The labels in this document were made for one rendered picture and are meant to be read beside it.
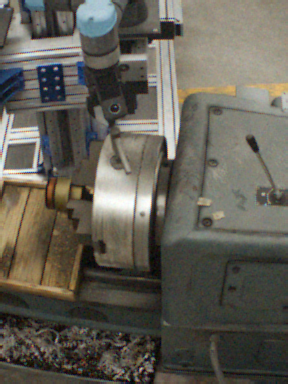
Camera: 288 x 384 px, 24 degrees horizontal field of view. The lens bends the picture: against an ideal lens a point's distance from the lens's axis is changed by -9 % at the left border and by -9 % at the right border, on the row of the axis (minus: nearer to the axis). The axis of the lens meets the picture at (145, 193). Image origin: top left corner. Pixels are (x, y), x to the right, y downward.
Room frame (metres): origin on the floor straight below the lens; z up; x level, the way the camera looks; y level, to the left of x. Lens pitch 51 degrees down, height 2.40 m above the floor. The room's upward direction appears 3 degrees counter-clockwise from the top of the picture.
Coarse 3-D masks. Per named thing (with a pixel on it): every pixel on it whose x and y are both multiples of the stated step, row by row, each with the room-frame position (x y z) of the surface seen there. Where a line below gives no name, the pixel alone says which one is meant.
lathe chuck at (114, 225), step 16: (128, 144) 1.08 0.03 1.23; (128, 160) 1.03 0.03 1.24; (96, 176) 1.00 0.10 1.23; (112, 176) 0.99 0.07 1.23; (128, 176) 0.99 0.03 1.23; (96, 192) 0.97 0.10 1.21; (112, 192) 0.96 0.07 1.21; (128, 192) 0.96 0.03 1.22; (96, 208) 0.94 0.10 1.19; (112, 208) 0.94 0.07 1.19; (128, 208) 0.93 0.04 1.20; (96, 224) 0.92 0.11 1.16; (112, 224) 0.91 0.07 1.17; (128, 224) 0.91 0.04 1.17; (96, 240) 0.90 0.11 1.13; (112, 240) 0.90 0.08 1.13; (128, 240) 0.89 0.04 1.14; (96, 256) 0.90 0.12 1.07; (112, 256) 0.89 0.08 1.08; (128, 256) 0.88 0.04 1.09
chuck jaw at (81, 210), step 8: (72, 200) 1.03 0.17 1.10; (80, 200) 1.03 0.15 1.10; (72, 208) 1.01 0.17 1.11; (80, 208) 1.01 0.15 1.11; (88, 208) 1.01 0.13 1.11; (72, 216) 0.98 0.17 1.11; (80, 216) 0.98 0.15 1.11; (88, 216) 0.98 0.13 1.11; (80, 224) 0.96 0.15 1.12; (88, 224) 0.95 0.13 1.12; (80, 232) 0.93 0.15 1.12; (88, 232) 0.93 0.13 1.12; (80, 240) 0.93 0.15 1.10; (88, 240) 0.92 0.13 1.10; (96, 248) 0.90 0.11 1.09; (104, 248) 0.90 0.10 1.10
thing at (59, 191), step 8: (48, 184) 1.08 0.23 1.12; (56, 184) 1.07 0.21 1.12; (64, 184) 1.07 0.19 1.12; (72, 184) 1.08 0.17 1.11; (48, 192) 1.06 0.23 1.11; (56, 192) 1.05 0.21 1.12; (64, 192) 1.05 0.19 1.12; (72, 192) 1.05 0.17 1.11; (80, 192) 1.05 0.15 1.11; (48, 200) 1.04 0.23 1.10; (56, 200) 1.04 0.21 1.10; (64, 200) 1.04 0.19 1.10; (48, 208) 1.04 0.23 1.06; (56, 208) 1.03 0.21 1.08; (64, 208) 1.03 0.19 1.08
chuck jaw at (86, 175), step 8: (96, 144) 1.12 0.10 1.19; (96, 152) 1.11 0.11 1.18; (88, 160) 1.10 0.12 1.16; (96, 160) 1.10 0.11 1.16; (80, 168) 1.09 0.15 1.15; (88, 168) 1.09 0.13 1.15; (96, 168) 1.09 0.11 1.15; (72, 176) 1.08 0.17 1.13; (80, 176) 1.08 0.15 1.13; (88, 176) 1.08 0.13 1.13; (80, 184) 1.07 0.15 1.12; (88, 184) 1.07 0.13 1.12
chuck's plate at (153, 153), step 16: (144, 144) 1.07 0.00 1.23; (160, 144) 1.08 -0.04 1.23; (144, 160) 1.02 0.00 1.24; (160, 160) 1.06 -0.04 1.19; (144, 176) 0.99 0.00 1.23; (144, 192) 0.95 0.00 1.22; (144, 208) 0.93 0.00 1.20; (144, 224) 0.90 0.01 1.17; (144, 240) 0.89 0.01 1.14; (144, 256) 0.88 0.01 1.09
